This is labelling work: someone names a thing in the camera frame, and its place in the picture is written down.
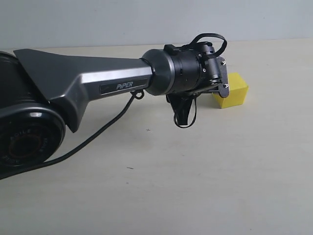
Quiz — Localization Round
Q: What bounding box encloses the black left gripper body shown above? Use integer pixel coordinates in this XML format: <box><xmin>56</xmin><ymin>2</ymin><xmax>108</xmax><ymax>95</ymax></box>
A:
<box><xmin>165</xmin><ymin>84</ymin><xmax>221</xmax><ymax>108</ymax></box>

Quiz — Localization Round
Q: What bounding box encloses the yellow cube block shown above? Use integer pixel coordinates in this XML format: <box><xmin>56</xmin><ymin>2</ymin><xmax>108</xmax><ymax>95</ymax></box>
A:
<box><xmin>212</xmin><ymin>72</ymin><xmax>249</xmax><ymax>109</ymax></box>

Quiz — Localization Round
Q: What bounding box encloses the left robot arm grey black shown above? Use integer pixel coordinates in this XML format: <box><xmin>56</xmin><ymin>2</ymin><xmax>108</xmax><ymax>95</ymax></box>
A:
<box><xmin>0</xmin><ymin>42</ymin><xmax>222</xmax><ymax>179</ymax></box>

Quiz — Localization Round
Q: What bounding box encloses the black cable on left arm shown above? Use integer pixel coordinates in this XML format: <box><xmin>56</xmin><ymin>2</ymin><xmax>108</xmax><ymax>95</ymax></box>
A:
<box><xmin>0</xmin><ymin>33</ymin><xmax>227</xmax><ymax>181</ymax></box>

